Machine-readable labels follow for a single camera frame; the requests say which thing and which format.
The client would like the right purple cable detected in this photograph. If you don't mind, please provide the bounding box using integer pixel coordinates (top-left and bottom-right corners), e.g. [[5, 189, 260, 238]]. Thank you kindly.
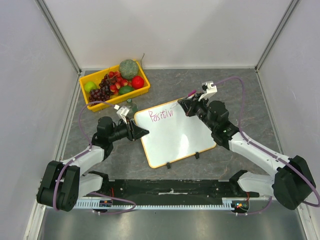
[[212, 76, 320, 216]]

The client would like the light blue cable duct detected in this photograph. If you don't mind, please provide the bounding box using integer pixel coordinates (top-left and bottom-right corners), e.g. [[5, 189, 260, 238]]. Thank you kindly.
[[73, 197, 235, 211]]

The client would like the white whiteboard orange frame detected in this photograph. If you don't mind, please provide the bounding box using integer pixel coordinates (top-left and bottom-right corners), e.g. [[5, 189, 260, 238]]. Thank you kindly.
[[134, 100, 217, 169]]

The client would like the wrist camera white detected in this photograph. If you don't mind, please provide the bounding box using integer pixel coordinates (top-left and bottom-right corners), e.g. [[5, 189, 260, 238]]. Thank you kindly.
[[199, 81, 218, 101], [113, 104, 130, 124]]

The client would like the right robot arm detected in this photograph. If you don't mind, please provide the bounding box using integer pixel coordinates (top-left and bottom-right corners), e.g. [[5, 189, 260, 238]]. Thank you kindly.
[[177, 93, 320, 210]]

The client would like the green mango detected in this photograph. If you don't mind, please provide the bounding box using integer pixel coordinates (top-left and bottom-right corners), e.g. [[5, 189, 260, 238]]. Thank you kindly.
[[118, 85, 135, 95]]

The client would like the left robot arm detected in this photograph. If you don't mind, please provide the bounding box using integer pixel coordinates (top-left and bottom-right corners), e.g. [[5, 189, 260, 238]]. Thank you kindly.
[[36, 116, 150, 212]]

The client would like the purple grape bunch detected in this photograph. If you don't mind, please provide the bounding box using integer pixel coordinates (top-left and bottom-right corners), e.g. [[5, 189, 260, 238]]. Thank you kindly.
[[88, 75, 113, 103]]

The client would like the yellow plastic bin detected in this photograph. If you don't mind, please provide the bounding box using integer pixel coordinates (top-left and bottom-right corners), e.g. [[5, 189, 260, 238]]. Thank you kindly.
[[79, 60, 150, 112]]

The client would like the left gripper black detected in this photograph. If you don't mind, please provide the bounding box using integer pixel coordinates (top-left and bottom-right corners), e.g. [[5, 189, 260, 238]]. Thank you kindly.
[[108, 116, 149, 142]]

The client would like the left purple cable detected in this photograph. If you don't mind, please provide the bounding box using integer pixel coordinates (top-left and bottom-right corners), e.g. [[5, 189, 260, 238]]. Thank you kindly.
[[53, 100, 137, 215]]

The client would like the pink marker cap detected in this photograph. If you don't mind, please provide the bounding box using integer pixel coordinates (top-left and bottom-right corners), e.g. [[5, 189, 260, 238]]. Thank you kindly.
[[187, 90, 197, 97]]

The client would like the green apple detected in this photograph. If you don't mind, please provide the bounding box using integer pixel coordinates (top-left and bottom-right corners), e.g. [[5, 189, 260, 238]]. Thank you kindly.
[[83, 81, 98, 93]]

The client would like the purple cable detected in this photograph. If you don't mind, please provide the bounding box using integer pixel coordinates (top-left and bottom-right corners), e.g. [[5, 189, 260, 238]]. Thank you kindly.
[[212, 76, 320, 216], [53, 100, 137, 215]]

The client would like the green melon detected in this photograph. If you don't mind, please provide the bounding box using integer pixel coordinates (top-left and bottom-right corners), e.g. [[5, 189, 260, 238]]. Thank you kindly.
[[118, 59, 139, 80]]

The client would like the red apple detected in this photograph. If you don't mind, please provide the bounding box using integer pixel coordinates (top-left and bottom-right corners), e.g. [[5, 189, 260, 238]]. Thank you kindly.
[[131, 75, 145, 90]]

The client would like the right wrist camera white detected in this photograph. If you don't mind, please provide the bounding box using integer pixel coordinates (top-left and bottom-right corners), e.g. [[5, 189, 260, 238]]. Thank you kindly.
[[199, 81, 218, 101]]

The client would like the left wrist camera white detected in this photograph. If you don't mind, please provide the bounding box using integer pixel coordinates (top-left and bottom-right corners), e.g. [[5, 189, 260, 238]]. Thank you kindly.
[[113, 104, 130, 124]]

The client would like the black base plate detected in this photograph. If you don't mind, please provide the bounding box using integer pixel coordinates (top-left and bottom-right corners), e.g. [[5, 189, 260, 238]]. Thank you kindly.
[[97, 179, 260, 206]]

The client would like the small glass bottle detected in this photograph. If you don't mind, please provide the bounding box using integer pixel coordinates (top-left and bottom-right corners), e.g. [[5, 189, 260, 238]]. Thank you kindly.
[[126, 98, 138, 115]]

